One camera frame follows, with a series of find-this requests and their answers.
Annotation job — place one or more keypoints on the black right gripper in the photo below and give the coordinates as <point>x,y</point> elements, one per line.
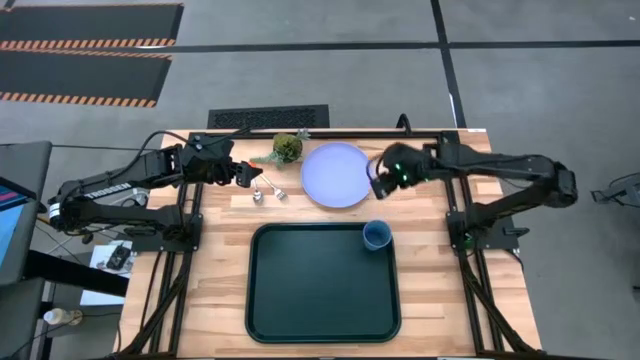
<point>407,167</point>

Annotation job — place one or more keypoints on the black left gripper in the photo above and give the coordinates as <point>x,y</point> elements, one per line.
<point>227,171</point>

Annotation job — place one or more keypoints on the lavender round plate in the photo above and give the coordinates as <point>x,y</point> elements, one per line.
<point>335,175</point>

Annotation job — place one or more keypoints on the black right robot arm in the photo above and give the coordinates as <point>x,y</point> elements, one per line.
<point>500,167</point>

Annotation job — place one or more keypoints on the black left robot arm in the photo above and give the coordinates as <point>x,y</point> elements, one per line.
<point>115,192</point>

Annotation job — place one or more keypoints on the silver metal fork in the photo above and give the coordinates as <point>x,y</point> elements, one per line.
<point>280,193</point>

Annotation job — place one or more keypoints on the blue plastic cup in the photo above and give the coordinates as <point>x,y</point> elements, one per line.
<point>377,235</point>

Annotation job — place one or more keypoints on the dark green serving tray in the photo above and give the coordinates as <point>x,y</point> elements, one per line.
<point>320,290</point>

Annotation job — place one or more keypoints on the artificial succulent plant in pot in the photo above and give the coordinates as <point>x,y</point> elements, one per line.
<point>287,147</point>

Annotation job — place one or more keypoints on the black floor vent grille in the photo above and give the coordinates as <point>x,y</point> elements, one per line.
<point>268,117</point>

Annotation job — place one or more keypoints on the small black device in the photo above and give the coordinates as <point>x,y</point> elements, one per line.
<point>118,257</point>

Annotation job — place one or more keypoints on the white paper sheet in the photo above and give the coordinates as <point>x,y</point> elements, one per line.
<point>97,295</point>

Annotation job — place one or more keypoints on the black hazard-striped floor mat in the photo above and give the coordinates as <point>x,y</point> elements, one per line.
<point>80,75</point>
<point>90,22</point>

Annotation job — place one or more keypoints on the black desk beam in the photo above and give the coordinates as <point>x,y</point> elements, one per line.
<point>75,272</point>

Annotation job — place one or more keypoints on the grey monitor with colourful screen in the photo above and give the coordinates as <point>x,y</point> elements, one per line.
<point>27,165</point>

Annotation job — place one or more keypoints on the clear plastic bottle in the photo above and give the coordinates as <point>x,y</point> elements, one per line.
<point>60,316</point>

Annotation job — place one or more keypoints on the grey tripod stand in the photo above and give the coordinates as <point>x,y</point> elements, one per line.
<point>617,192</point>

